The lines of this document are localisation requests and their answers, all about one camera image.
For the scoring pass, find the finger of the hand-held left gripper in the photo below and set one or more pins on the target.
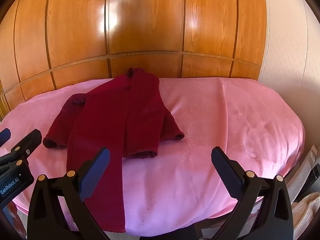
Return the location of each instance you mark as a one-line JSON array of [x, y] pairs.
[[4, 136], [31, 140]]

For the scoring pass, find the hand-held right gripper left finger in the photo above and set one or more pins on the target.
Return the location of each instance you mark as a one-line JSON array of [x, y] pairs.
[[96, 172]]

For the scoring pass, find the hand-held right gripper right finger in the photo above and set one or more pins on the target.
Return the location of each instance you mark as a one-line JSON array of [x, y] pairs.
[[226, 172]]

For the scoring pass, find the dark red knit cardigan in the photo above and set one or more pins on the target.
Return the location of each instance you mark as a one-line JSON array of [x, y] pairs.
[[140, 110]]

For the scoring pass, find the pink blanket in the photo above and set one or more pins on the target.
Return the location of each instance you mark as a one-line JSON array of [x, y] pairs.
[[212, 110]]

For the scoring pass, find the black chair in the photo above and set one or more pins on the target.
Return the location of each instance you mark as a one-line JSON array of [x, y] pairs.
[[315, 175]]

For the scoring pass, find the peach striped towel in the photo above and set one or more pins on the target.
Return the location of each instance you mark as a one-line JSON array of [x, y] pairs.
[[308, 207]]

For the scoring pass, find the wooden wardrobe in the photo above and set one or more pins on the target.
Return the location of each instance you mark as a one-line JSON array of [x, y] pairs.
[[150, 17]]

